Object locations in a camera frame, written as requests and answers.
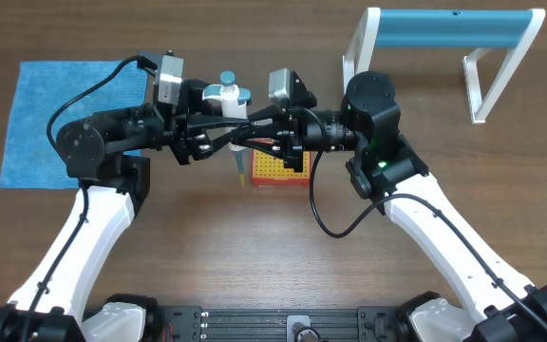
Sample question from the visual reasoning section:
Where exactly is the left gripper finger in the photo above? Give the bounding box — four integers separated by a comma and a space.
187, 112, 253, 162

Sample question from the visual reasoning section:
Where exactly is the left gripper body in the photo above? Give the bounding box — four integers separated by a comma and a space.
172, 79, 211, 166

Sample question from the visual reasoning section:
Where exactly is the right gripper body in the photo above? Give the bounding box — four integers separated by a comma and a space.
280, 106, 313, 173

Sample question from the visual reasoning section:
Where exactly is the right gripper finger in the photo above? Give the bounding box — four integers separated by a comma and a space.
229, 109, 285, 159

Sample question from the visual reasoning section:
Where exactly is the white pipette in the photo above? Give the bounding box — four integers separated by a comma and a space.
201, 69, 253, 190

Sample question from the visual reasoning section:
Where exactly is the red and yellow tip box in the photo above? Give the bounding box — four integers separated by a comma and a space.
250, 137, 312, 188

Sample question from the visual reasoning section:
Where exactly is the blue cloth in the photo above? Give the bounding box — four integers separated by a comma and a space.
0, 60, 154, 190

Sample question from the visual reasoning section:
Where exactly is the white and blue stand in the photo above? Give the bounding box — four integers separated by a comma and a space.
342, 7, 547, 124

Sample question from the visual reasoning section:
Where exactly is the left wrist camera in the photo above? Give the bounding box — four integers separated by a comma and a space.
157, 53, 184, 106

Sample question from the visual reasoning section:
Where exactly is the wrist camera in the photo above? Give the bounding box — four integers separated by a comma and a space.
157, 53, 184, 106
267, 67, 294, 110

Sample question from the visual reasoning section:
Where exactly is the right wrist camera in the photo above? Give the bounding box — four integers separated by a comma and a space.
267, 67, 294, 110

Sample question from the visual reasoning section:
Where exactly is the black cable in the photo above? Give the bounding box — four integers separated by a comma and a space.
309, 150, 439, 238
47, 55, 141, 148

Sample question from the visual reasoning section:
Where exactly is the mounting rail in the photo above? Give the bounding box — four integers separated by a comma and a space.
159, 306, 401, 342

